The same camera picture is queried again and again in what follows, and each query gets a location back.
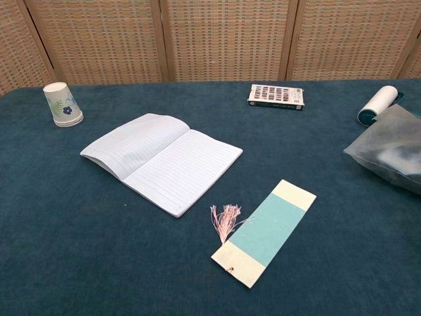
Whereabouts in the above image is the cream and teal tasselled bookmark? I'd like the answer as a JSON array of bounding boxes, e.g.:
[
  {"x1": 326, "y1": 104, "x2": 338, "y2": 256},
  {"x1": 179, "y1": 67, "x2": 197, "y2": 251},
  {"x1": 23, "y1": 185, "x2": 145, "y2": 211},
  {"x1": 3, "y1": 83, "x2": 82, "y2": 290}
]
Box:
[{"x1": 210, "y1": 179, "x2": 317, "y2": 289}]

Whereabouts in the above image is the open lined notebook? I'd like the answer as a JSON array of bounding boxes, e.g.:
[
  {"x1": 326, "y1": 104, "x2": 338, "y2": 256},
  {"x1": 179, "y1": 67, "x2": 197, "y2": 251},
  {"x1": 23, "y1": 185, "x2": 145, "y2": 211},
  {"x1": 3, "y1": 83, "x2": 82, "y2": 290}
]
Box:
[{"x1": 80, "y1": 113, "x2": 243, "y2": 219}]

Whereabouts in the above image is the small box with colour swatches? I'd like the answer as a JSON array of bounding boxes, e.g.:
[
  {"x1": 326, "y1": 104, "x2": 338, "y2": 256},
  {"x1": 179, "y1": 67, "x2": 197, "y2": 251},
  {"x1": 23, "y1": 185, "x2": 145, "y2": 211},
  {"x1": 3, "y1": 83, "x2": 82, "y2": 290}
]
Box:
[{"x1": 247, "y1": 84, "x2": 305, "y2": 111}]

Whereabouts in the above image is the woven rattan folding screen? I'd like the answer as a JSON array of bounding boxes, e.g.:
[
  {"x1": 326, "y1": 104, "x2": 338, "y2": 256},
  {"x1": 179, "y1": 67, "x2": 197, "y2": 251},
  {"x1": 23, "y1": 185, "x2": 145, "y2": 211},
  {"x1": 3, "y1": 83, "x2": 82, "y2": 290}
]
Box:
[{"x1": 0, "y1": 0, "x2": 421, "y2": 97}]

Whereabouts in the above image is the teal tablecloth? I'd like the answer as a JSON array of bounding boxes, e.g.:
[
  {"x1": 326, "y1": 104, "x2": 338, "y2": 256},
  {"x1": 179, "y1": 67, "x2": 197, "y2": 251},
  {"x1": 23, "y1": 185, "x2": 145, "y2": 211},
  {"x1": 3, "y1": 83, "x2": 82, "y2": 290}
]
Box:
[{"x1": 0, "y1": 78, "x2": 421, "y2": 316}]

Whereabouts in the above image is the floral print paper cup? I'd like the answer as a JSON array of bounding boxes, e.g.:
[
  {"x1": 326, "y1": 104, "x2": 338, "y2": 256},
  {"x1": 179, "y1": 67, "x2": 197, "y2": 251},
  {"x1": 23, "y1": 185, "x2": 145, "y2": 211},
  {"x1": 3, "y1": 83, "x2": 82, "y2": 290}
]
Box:
[{"x1": 43, "y1": 82, "x2": 84, "y2": 128}]

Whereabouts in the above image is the white and teal lint roller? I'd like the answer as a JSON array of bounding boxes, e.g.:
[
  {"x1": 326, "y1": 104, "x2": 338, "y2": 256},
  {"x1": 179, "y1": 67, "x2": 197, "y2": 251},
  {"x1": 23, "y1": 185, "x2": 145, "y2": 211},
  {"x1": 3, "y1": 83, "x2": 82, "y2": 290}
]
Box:
[{"x1": 357, "y1": 85, "x2": 405, "y2": 126}]

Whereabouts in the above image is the grey translucent plastic bag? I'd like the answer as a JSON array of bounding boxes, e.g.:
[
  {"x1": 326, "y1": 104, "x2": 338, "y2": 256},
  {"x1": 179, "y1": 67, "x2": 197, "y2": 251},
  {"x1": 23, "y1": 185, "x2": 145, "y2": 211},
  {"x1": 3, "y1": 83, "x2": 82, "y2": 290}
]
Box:
[{"x1": 343, "y1": 103, "x2": 421, "y2": 196}]

